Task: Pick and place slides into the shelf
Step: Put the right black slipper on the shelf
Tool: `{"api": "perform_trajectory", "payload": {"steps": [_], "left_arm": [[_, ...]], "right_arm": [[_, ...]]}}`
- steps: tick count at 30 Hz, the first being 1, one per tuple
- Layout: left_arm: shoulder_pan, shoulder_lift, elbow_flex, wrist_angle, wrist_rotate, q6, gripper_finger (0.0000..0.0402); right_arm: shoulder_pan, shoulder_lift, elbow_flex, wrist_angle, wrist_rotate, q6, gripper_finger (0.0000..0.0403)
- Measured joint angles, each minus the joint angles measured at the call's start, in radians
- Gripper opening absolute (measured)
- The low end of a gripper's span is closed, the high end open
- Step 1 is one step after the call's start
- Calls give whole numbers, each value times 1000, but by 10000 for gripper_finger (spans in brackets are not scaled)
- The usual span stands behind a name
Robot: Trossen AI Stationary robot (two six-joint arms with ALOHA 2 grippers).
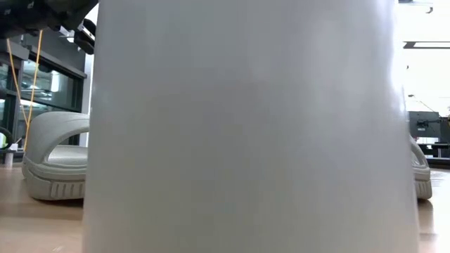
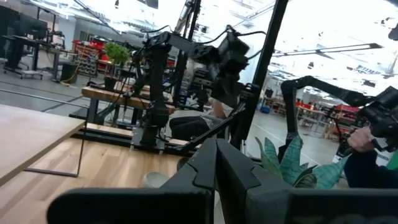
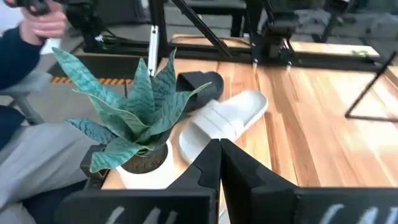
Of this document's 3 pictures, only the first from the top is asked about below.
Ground grey slide sandal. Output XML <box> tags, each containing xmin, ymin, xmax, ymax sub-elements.
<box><xmin>409</xmin><ymin>135</ymin><xmax>433</xmax><ymax>201</ymax></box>
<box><xmin>21</xmin><ymin>111</ymin><xmax>91</xmax><ymax>202</ymax></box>

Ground black framed glass window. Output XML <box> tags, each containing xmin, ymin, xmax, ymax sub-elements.
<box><xmin>0</xmin><ymin>30</ymin><xmax>88</xmax><ymax>150</ymax></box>

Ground white plant pot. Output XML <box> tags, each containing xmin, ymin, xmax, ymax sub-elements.
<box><xmin>81</xmin><ymin>0</ymin><xmax>421</xmax><ymax>253</ymax></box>

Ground black ceiling track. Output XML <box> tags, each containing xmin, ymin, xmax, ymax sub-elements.
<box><xmin>402</xmin><ymin>41</ymin><xmax>450</xmax><ymax>50</ymax></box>

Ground black robot workstation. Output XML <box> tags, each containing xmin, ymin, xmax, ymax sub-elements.
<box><xmin>407</xmin><ymin>110</ymin><xmax>450</xmax><ymax>158</ymax></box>

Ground black curved cable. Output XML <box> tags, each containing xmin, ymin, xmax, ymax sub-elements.
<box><xmin>0</xmin><ymin>126</ymin><xmax>14</xmax><ymax>150</ymax></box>

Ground short white post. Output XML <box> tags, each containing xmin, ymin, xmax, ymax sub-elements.
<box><xmin>4</xmin><ymin>143</ymin><xmax>14</xmax><ymax>168</ymax></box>

